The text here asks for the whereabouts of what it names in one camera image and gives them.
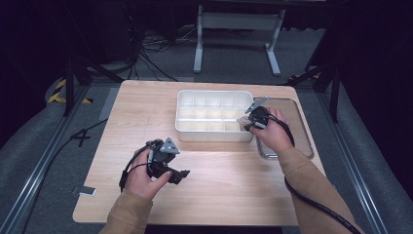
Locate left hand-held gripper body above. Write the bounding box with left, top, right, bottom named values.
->
left=145, top=136, right=181, bottom=179

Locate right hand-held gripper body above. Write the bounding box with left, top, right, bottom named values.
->
left=244, top=96, right=271, bottom=130

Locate white divided storage box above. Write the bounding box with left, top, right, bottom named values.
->
left=174, top=89, right=257, bottom=143

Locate person's right hand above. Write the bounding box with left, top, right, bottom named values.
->
left=248, top=106, right=295, bottom=156

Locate person's left hand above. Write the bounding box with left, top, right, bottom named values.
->
left=124, top=147, right=173, bottom=201

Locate black tripod stand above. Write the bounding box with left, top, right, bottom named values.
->
left=285, top=60, right=343, bottom=124
left=62, top=54, right=125, bottom=117

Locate grey floor tape strip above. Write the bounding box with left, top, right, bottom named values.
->
left=97, top=86, right=121, bottom=122

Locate grey metal stand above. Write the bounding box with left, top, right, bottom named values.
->
left=193, top=4, right=286, bottom=78

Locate yellow black floor tape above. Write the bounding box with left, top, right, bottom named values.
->
left=47, top=78, right=94, bottom=105

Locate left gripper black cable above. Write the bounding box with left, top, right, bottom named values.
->
left=118, top=139, right=157, bottom=193

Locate black floor cable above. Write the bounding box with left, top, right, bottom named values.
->
left=20, top=118, right=109, bottom=234

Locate bundle of black cables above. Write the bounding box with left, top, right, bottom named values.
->
left=126, top=22, right=197, bottom=83

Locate aluminium floor rail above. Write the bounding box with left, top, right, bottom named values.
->
left=0, top=85, right=92, bottom=234
left=315, top=92, right=390, bottom=234

